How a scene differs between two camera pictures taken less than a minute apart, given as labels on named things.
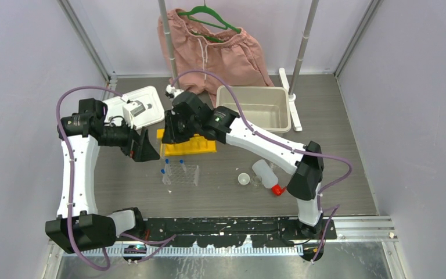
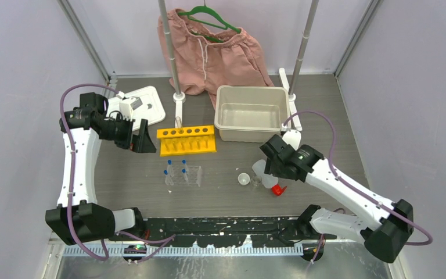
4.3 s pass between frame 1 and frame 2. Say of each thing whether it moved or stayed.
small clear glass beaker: stayed
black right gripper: moved
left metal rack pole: stayed
